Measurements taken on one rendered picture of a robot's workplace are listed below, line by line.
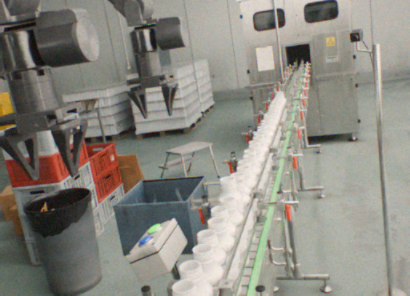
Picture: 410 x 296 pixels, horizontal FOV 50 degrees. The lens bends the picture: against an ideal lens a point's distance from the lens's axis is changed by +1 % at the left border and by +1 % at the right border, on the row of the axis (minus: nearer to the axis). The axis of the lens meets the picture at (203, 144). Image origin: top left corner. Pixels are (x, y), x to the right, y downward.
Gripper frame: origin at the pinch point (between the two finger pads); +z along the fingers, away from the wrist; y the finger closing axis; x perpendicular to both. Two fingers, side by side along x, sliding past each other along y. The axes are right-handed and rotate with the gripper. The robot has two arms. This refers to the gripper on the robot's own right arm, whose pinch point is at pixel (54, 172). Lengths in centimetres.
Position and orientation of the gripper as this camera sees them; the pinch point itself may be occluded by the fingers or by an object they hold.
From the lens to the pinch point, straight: 66.5
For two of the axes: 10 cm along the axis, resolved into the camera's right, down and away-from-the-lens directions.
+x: 2.2, -2.5, 9.4
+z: 1.6, 9.6, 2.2
